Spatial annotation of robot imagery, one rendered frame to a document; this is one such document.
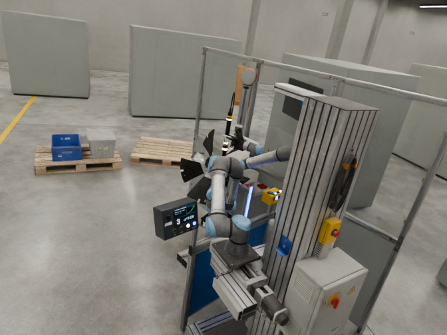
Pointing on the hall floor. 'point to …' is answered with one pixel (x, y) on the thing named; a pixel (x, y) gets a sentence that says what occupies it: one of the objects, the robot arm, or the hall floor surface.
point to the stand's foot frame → (183, 257)
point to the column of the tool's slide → (244, 106)
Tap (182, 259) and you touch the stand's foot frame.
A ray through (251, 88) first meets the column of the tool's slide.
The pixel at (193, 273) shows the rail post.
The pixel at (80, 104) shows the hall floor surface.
